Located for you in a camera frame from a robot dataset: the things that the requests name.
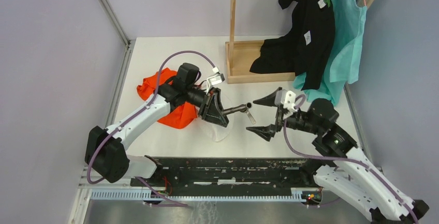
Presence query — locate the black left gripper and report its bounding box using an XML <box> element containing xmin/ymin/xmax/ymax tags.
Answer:
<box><xmin>185</xmin><ymin>85</ymin><xmax>229</xmax><ymax>128</ymax></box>

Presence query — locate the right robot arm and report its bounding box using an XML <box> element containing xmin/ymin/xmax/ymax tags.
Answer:
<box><xmin>248</xmin><ymin>88</ymin><xmax>429</xmax><ymax>223</ymax></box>

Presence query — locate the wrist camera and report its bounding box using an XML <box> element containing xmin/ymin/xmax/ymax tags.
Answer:
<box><xmin>207</xmin><ymin>73</ymin><xmax>225</xmax><ymax>87</ymax></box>
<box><xmin>274</xmin><ymin>89</ymin><xmax>296</xmax><ymax>111</ymax></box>

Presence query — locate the orange cloth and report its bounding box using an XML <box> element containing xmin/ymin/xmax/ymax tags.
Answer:
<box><xmin>137</xmin><ymin>67</ymin><xmax>197</xmax><ymax>129</ymax></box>

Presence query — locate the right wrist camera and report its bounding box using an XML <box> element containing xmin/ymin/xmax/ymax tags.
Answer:
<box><xmin>274</xmin><ymin>89</ymin><xmax>296</xmax><ymax>111</ymax></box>

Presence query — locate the aluminium frame rail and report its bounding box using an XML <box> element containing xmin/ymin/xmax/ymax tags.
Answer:
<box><xmin>67</xmin><ymin>39</ymin><xmax>152</xmax><ymax>224</ymax></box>

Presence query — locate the teal garment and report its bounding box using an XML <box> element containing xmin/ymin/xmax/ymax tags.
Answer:
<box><xmin>303</xmin><ymin>0</ymin><xmax>367</xmax><ymax>106</ymax></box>

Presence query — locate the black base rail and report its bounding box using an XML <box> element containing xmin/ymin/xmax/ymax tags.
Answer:
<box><xmin>146</xmin><ymin>157</ymin><xmax>320</xmax><ymax>197</ymax></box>

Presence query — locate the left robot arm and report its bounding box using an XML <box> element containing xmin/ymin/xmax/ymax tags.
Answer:
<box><xmin>84</xmin><ymin>63</ymin><xmax>229</xmax><ymax>186</ymax></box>

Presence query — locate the black t-shirt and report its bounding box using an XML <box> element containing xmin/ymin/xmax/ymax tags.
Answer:
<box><xmin>250</xmin><ymin>0</ymin><xmax>335</xmax><ymax>90</ymax></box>

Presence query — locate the wooden clothes rack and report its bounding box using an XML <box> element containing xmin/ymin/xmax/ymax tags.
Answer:
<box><xmin>225</xmin><ymin>0</ymin><xmax>295</xmax><ymax>84</ymax></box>

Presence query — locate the white cable duct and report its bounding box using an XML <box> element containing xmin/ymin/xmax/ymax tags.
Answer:
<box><xmin>90</xmin><ymin>188</ymin><xmax>310</xmax><ymax>203</ymax></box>

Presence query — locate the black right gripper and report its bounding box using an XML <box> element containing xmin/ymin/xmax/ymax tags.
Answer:
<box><xmin>246</xmin><ymin>88</ymin><xmax>321</xmax><ymax>141</ymax></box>

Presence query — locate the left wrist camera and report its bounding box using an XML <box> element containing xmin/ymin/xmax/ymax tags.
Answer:
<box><xmin>207</xmin><ymin>73</ymin><xmax>225</xmax><ymax>87</ymax></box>

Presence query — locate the white bucket hat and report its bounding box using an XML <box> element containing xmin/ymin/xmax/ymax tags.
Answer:
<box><xmin>195</xmin><ymin>117</ymin><xmax>235</xmax><ymax>142</ymax></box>

